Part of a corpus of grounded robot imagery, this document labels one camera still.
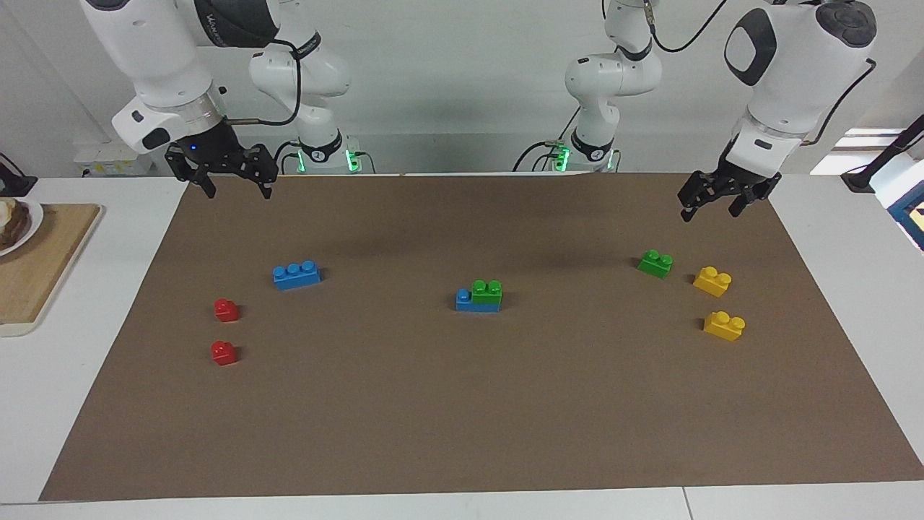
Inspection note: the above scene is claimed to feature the blue three-stud toy block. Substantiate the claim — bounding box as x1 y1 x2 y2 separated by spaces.
272 260 323 292
455 288 502 313

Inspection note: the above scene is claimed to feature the yellow two-stud toy block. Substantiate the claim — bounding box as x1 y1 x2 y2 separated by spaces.
703 311 746 342
693 266 733 298

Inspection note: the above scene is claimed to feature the white power strip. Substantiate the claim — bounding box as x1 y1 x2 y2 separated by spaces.
74 141 156 178

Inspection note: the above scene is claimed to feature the black angled stand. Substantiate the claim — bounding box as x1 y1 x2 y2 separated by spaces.
841 114 924 193

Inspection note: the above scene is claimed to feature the blue framed panel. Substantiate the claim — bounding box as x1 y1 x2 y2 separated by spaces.
886 181 924 252

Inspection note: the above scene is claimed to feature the white plate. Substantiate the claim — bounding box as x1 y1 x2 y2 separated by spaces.
0 199 44 258

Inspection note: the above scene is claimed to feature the wooden cutting board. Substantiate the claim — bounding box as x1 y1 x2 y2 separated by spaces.
0 203 103 338

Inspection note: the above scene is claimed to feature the black clamp base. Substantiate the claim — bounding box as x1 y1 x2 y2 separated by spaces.
0 153 38 197

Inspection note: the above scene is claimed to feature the brown toasted bread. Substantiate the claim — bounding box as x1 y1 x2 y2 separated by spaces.
0 199 30 246

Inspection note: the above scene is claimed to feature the brown table mat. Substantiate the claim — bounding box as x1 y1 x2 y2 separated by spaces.
38 172 924 502

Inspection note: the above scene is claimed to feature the black right base cable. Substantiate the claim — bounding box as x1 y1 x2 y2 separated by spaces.
271 141 300 175

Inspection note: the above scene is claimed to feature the black base cable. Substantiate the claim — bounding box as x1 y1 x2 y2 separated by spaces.
271 141 300 175
513 107 580 173

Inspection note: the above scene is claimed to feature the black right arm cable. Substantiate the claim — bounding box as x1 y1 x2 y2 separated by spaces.
224 40 301 128

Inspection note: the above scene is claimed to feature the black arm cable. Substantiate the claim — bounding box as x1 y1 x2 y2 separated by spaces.
224 40 301 128
645 0 730 53

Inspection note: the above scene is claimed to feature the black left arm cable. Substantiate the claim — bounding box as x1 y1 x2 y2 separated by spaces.
645 0 730 53

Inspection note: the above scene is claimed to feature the black left base cable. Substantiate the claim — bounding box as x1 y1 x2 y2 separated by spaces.
513 107 580 173

